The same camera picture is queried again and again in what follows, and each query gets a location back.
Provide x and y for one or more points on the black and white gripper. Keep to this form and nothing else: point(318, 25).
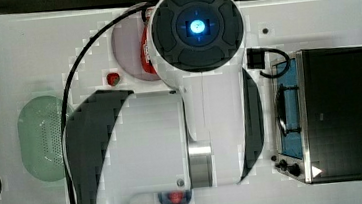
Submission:
point(255, 58)

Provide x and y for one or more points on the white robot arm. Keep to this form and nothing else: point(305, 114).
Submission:
point(205, 128)

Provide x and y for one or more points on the black toaster oven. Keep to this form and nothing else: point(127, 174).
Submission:
point(318, 115)

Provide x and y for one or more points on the red ketchup bottle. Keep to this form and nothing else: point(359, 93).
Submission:
point(145, 59)

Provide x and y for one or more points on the grey round plate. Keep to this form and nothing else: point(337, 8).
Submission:
point(126, 40)

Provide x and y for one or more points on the red strawberry toy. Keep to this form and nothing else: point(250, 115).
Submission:
point(113, 79)

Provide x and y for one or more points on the red fruit in bowl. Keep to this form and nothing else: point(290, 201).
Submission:
point(176, 197)

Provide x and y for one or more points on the blue bowl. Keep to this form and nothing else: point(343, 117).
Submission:
point(163, 197)

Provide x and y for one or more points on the green oval colander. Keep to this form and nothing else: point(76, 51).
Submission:
point(39, 131)

